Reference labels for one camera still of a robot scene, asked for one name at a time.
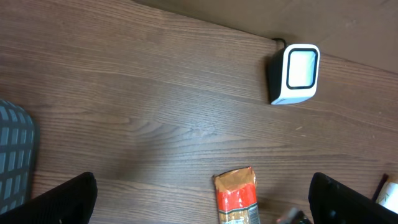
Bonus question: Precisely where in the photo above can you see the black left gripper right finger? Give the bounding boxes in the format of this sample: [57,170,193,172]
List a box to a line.
[308,172,397,224]

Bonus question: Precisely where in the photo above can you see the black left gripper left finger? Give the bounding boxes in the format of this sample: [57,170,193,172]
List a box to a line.
[1,172,98,224]

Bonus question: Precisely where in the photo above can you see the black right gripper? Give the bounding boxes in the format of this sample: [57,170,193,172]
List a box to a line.
[277,208,312,224]

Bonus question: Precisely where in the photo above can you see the white cream tube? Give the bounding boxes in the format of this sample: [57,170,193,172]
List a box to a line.
[376,174,397,213]

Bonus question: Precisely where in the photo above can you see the red orange spaghetti pack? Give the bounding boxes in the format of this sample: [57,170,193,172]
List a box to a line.
[213,167,261,224]

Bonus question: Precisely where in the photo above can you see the white barcode scanner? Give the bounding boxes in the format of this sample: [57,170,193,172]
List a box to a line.
[267,44,320,105]

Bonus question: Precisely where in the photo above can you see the grey plastic mesh basket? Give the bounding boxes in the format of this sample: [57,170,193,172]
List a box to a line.
[1,100,36,214]

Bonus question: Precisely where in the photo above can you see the black scanner cable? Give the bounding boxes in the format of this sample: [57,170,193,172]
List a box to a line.
[272,37,289,49]

